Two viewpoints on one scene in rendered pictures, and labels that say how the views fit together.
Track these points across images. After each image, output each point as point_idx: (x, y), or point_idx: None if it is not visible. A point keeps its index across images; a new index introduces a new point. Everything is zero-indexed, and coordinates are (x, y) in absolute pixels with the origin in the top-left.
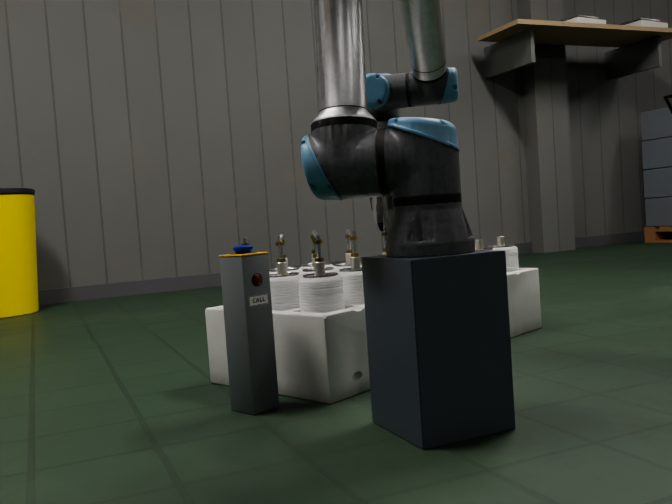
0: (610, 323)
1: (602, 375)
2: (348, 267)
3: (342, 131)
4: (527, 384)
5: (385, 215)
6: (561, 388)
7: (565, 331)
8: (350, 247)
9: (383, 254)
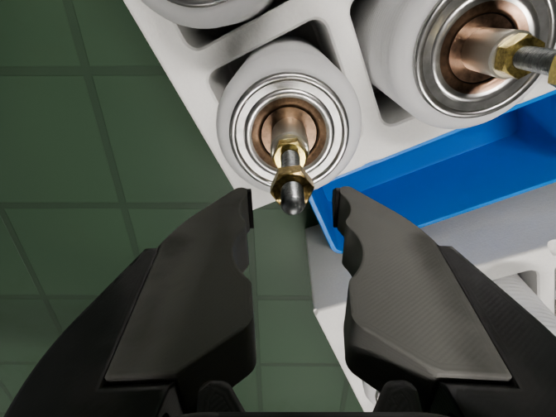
0: (319, 411)
1: (82, 261)
2: (422, 2)
3: None
4: (75, 174)
5: (209, 216)
6: (39, 192)
7: (322, 366)
8: (520, 61)
9: (285, 131)
